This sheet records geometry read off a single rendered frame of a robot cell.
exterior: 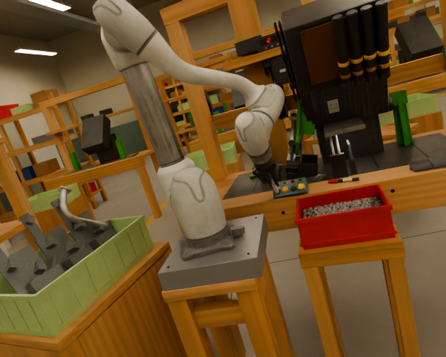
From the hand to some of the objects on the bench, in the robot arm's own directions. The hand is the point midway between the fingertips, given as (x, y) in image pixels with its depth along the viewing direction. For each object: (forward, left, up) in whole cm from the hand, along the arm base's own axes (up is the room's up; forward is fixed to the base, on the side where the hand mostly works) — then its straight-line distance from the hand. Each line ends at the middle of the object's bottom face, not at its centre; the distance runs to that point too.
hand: (275, 185), depth 148 cm
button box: (+4, -6, -10) cm, 12 cm away
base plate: (+29, -32, -8) cm, 44 cm away
